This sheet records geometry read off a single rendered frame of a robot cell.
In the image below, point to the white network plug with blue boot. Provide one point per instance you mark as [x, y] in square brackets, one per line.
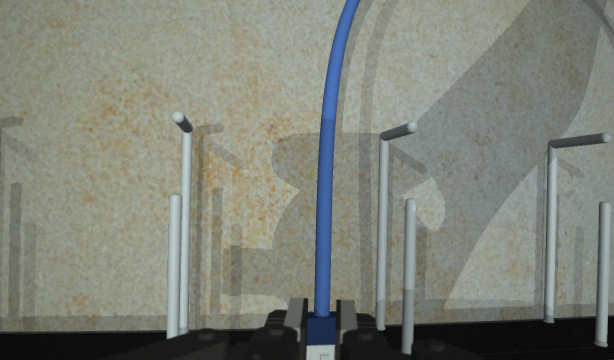
[320, 337]

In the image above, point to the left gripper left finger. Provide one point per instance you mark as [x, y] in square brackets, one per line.
[273, 342]

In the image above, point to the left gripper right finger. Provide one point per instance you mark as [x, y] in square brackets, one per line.
[361, 343]

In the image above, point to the black network patch panel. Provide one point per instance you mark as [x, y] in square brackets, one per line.
[569, 338]

